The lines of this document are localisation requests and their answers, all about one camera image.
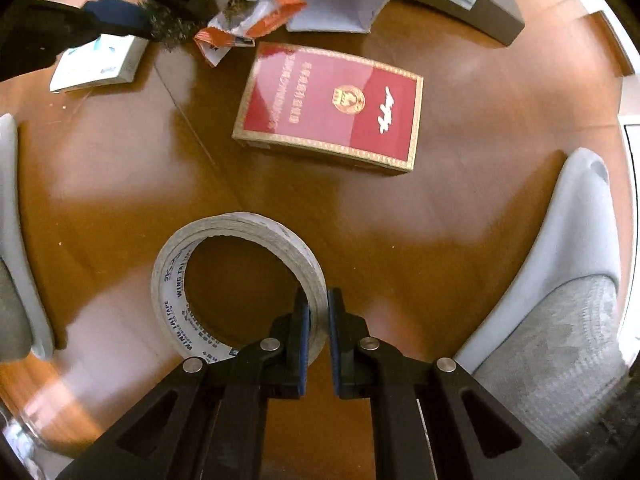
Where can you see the red box with gold border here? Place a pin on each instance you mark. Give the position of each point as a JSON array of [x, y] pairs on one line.
[[325, 110]]

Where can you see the person's right grey sock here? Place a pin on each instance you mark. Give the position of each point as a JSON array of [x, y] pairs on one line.
[[555, 360]]

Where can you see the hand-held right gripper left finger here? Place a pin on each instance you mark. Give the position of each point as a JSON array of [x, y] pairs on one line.
[[303, 340]]

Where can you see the person's left grey sock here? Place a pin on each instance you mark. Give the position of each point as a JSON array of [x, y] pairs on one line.
[[12, 310]]

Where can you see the dark speckled fuzzy wad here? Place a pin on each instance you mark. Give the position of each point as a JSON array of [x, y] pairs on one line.
[[190, 15]]

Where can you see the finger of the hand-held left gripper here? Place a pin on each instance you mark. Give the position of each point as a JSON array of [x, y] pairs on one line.
[[117, 17]]

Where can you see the orange and white crumpled wrapper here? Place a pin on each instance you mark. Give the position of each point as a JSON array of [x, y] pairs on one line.
[[270, 15]]

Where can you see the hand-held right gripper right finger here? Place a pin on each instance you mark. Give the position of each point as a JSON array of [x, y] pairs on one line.
[[335, 340]]

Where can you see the white adhesive tape roll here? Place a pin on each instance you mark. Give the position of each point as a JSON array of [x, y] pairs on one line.
[[170, 280]]

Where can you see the person's grey sock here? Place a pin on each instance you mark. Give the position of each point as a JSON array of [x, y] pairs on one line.
[[555, 360], [12, 310]]

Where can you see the white carton with blue print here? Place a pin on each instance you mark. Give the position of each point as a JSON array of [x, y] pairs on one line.
[[100, 65]]

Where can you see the person's left white slipper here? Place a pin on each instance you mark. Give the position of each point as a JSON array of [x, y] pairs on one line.
[[15, 200]]

